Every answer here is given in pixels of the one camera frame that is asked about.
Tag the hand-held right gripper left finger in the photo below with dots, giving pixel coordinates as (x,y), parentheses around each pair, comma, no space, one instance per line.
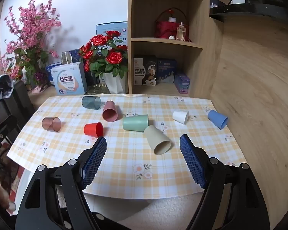
(94,161)

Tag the red rose bouquet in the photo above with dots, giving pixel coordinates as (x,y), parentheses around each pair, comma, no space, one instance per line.
(114,57)

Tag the beige cup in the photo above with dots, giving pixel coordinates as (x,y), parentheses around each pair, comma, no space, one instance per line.
(156,137)

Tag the green cup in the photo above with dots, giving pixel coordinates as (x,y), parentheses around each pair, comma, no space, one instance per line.
(134,123)

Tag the large white blue-edged box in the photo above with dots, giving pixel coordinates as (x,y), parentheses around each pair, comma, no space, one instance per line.
(110,26)

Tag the blue cup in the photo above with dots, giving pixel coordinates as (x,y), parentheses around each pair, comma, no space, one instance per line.
(216,117)

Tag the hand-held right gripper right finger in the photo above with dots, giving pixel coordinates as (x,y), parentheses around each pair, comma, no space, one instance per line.
(192,163)

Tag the white and blue carton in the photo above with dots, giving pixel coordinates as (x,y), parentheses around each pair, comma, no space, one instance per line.
(67,80)

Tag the black chair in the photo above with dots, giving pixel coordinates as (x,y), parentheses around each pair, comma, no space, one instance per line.
(19,100)

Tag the transparent grey cup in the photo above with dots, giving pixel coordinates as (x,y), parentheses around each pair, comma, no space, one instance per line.
(90,102)

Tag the white faceted vase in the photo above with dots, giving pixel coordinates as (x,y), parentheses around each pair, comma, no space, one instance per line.
(115,83)

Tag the white cup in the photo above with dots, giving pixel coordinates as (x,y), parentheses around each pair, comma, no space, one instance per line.
(178,116)

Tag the dark wall shelf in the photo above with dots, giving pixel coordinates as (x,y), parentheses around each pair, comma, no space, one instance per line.
(249,10)

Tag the yellow checked floral tablecloth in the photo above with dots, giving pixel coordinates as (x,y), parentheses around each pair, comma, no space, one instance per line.
(134,158)

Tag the pink blossom artificial plant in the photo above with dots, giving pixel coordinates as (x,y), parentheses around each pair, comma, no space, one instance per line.
(30,31)

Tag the pink cup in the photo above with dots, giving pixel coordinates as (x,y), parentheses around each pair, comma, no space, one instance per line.
(109,107)

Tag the blue plastic container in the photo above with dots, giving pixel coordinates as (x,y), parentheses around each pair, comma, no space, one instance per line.
(51,67)

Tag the dark blue box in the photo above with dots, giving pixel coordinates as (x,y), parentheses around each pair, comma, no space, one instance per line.
(166,70)

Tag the transparent brown cup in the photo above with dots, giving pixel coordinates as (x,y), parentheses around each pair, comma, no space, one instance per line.
(49,124)

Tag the red cup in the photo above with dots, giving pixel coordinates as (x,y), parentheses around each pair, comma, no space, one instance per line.
(91,129)

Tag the silver metal can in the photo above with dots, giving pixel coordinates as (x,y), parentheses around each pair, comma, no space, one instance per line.
(66,58)

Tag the silver blister packs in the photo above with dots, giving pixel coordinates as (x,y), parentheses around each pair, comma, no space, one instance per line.
(97,89)

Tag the red gift basket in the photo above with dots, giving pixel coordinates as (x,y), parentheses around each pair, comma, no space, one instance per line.
(164,30)

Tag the dark snack box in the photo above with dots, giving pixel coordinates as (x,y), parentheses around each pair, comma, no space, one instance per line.
(144,73)

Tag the wooden shelf unit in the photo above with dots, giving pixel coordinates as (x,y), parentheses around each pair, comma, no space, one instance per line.
(204,60)

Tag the purple box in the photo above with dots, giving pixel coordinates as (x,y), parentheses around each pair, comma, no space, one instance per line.
(182,82)

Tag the clear perfume bottle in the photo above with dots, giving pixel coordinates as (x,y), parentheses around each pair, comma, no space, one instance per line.
(181,32)

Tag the small white round figurine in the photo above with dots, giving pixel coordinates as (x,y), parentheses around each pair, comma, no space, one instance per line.
(171,37)

